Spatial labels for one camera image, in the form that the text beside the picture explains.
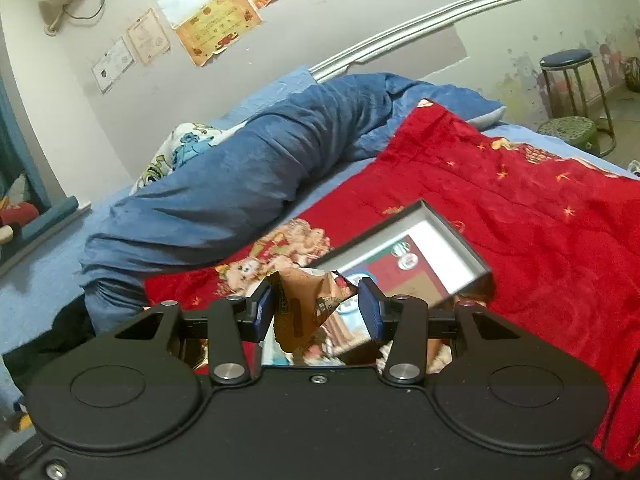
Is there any cartoon print pillow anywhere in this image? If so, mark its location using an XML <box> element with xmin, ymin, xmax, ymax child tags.
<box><xmin>129</xmin><ymin>122</ymin><xmax>242</xmax><ymax>196</ymax></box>

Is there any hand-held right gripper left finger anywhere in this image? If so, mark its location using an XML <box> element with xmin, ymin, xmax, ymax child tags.
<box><xmin>115</xmin><ymin>279</ymin><xmax>275</xmax><ymax>387</ymax></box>

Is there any red printed blanket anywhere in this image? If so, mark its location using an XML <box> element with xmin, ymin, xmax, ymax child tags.
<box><xmin>144</xmin><ymin>97</ymin><xmax>640</xmax><ymax>461</ymax></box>

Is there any blue quilt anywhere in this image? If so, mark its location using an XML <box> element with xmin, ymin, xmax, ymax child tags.
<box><xmin>79</xmin><ymin>73</ymin><xmax>507</xmax><ymax>333</ymax></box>

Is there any blue wooden frame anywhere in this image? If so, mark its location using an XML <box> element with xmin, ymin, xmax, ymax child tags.
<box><xmin>0</xmin><ymin>74</ymin><xmax>94</xmax><ymax>263</ymax></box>

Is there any red plush toy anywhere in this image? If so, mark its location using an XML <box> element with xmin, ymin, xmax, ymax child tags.
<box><xmin>0</xmin><ymin>199</ymin><xmax>40</xmax><ymax>247</ymax></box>

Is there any pink bordered certificate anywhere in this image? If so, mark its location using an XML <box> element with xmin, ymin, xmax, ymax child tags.
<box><xmin>125</xmin><ymin>8</ymin><xmax>173</xmax><ymax>66</ymax></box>

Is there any white paper sheet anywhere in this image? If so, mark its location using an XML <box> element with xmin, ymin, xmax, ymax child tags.
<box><xmin>158</xmin><ymin>0</ymin><xmax>217</xmax><ymax>29</ymax></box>

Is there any black shallow box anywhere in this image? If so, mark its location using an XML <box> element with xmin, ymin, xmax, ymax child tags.
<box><xmin>315</xmin><ymin>199</ymin><xmax>495</xmax><ymax>312</ymax></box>

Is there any large yellow certificate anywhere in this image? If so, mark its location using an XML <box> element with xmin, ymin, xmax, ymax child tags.
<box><xmin>174</xmin><ymin>0</ymin><xmax>264</xmax><ymax>67</ymax></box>

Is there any brown snack packet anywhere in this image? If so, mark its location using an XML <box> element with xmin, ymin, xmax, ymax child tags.
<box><xmin>270</xmin><ymin>267</ymin><xmax>369</xmax><ymax>354</ymax></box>

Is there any white curved moulding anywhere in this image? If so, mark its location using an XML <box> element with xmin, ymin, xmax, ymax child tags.
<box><xmin>310</xmin><ymin>0</ymin><xmax>640</xmax><ymax>82</ymax></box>

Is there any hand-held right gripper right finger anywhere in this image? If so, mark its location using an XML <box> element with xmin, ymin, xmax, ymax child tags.
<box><xmin>358</xmin><ymin>277</ymin><xmax>503</xmax><ymax>386</ymax></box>

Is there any green plastic stool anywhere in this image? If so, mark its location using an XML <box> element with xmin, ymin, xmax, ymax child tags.
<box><xmin>537</xmin><ymin>116</ymin><xmax>602</xmax><ymax>154</ymax></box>

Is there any metal stool with blue seat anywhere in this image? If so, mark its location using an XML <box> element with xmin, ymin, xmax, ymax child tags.
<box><xmin>538</xmin><ymin>48</ymin><xmax>617</xmax><ymax>159</ymax></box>

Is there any white framed certificate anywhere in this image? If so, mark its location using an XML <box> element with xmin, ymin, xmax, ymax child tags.
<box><xmin>91</xmin><ymin>36</ymin><xmax>136</xmax><ymax>95</ymax></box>

